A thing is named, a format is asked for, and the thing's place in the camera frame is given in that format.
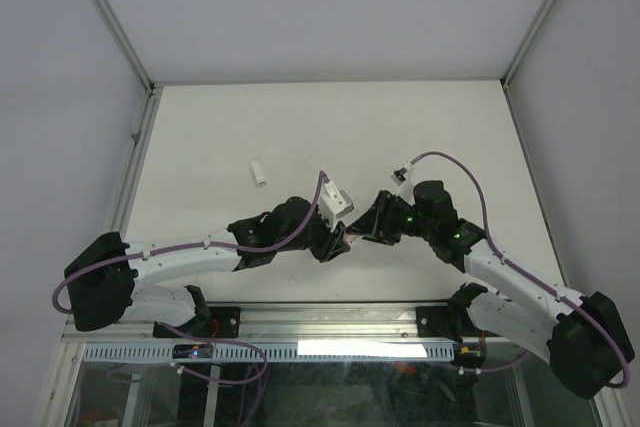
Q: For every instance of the right aluminium frame post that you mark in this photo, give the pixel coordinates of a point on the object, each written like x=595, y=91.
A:
x=533, y=31

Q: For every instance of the aluminium frame post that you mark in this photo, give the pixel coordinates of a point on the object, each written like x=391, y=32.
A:
x=123, y=43
x=533, y=31

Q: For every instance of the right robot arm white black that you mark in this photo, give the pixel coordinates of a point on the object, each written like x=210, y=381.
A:
x=582, y=338

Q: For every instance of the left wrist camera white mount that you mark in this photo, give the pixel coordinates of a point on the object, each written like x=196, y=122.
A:
x=333, y=204

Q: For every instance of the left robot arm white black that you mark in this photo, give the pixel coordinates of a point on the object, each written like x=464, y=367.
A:
x=112, y=281

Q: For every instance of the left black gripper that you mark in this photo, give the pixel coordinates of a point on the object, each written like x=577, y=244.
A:
x=335, y=245

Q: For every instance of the white slotted cable duct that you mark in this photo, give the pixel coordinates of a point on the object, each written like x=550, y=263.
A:
x=288, y=352

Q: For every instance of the left aluminium frame post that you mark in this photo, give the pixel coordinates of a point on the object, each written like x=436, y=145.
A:
x=123, y=43

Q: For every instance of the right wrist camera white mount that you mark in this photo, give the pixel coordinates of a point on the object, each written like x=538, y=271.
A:
x=402, y=175

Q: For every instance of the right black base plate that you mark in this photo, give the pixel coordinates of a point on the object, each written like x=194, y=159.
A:
x=445, y=321

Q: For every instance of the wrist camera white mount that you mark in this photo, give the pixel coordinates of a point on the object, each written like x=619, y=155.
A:
x=333, y=204
x=402, y=175

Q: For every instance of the aluminium front rail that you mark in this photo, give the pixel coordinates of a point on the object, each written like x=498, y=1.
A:
x=266, y=322

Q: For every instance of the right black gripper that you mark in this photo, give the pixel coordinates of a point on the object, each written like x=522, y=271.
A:
x=375, y=224

